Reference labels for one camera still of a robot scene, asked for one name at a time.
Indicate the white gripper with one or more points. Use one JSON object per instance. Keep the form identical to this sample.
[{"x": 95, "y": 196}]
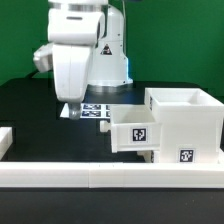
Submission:
[{"x": 70, "y": 67}]

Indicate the white drawer tray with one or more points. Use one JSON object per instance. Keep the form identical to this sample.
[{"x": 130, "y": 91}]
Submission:
[
  {"x": 132, "y": 128},
  {"x": 147, "y": 155}
]

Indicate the white drawer cabinet box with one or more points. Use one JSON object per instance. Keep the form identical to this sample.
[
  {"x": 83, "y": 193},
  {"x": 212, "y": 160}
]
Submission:
[{"x": 191, "y": 124}]

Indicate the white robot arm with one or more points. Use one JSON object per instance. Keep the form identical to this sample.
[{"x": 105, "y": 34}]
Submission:
[{"x": 95, "y": 24}]

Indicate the white marker sheet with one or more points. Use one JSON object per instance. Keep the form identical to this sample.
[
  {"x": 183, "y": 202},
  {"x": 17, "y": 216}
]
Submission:
[{"x": 89, "y": 111}]

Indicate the white front fence rail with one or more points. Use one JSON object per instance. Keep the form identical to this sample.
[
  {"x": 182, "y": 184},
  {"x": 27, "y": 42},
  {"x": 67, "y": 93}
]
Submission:
[{"x": 110, "y": 175}]

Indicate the white fence rail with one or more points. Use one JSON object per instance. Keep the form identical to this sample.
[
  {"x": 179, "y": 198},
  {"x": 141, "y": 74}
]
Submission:
[
  {"x": 6, "y": 140},
  {"x": 110, "y": 175}
]

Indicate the white left fence rail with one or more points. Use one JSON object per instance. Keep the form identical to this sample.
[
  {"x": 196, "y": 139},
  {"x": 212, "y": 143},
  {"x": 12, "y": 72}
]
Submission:
[{"x": 6, "y": 140}]

